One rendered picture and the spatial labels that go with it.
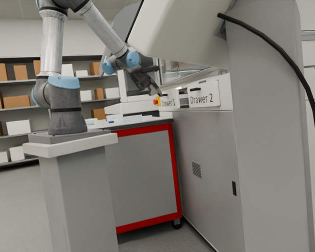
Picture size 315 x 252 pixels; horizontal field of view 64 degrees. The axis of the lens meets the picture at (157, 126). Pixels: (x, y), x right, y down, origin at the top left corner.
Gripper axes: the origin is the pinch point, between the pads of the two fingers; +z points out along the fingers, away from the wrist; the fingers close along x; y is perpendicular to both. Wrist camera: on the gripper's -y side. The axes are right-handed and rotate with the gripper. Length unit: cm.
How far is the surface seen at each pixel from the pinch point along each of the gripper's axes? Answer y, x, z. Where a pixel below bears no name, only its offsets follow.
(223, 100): -5, 49, 13
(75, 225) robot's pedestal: 70, 45, 8
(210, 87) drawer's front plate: -7.2, 42.4, 6.9
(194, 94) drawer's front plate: -6.1, 24.9, 8.4
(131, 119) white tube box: 19.9, -23.3, 2.9
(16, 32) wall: 28, -403, -217
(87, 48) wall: -59, -419, -117
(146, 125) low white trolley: 17.4, -9.9, 10.2
